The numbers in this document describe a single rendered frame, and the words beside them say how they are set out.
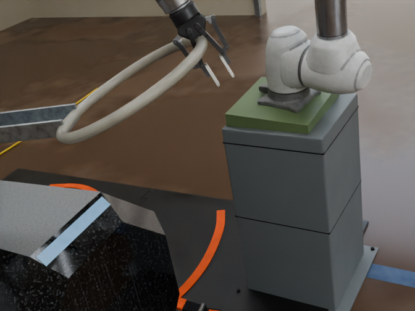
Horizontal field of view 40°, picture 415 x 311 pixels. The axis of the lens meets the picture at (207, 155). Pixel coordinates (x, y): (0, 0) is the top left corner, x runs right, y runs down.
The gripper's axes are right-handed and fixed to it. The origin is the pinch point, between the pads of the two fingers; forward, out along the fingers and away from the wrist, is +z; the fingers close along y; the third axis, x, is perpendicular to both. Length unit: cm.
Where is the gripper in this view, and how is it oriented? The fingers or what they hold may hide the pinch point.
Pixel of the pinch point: (219, 70)
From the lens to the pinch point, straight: 159.6
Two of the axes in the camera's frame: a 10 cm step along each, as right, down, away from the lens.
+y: -8.5, 5.1, 1.4
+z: 5.2, 7.8, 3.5
